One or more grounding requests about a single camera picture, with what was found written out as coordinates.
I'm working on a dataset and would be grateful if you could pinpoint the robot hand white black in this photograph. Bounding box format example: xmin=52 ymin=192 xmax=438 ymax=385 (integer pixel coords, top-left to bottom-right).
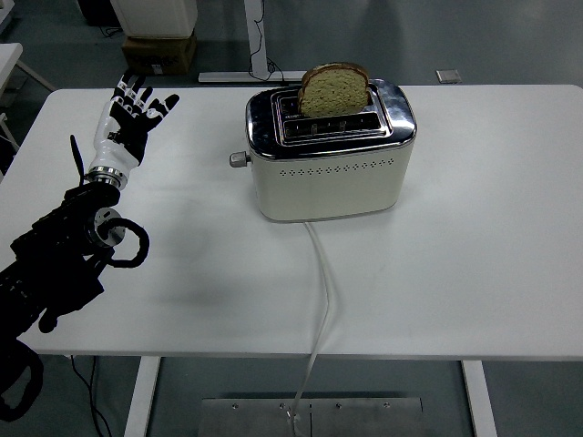
xmin=86 ymin=68 xmax=181 ymax=178

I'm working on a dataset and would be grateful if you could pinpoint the cream chrome two-slot toaster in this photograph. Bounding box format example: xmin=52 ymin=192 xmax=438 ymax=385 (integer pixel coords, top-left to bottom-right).
xmin=229 ymin=77 xmax=418 ymax=224

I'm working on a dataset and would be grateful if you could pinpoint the brown cardboard box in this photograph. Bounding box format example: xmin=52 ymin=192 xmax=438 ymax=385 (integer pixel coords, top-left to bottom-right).
xmin=120 ymin=30 xmax=199 ymax=76

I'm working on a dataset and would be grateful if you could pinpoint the white side table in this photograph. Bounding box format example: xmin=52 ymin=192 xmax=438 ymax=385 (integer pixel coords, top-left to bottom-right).
xmin=0 ymin=42 xmax=58 ymax=156

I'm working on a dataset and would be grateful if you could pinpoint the black box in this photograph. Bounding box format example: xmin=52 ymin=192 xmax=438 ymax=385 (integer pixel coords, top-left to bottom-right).
xmin=76 ymin=0 xmax=120 ymax=27

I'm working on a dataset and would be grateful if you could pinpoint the white boxy appliance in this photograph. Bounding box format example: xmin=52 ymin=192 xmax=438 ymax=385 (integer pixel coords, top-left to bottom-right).
xmin=108 ymin=0 xmax=199 ymax=39

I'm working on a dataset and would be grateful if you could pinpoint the white desk pillar and foot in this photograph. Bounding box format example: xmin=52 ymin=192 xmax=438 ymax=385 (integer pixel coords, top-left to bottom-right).
xmin=198 ymin=0 xmax=315 ymax=85

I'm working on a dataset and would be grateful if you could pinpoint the brown bread slice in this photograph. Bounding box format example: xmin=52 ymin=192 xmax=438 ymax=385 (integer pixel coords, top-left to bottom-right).
xmin=298 ymin=62 xmax=371 ymax=118

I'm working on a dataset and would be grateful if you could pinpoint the white table leg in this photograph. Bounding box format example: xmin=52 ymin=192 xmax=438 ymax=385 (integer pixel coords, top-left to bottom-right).
xmin=123 ymin=356 xmax=161 ymax=437
xmin=460 ymin=361 xmax=498 ymax=437

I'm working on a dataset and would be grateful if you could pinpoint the thin black hanging cable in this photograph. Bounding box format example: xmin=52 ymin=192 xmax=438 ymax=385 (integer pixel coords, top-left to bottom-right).
xmin=248 ymin=0 xmax=292 ymax=83

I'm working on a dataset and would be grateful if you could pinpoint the black floor cable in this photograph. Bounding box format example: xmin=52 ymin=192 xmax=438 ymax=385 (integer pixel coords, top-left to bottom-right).
xmin=67 ymin=354 xmax=113 ymax=437

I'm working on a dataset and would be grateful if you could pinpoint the white toaster power cord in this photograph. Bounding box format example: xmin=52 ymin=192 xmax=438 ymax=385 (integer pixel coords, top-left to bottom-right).
xmin=286 ymin=220 xmax=336 ymax=437

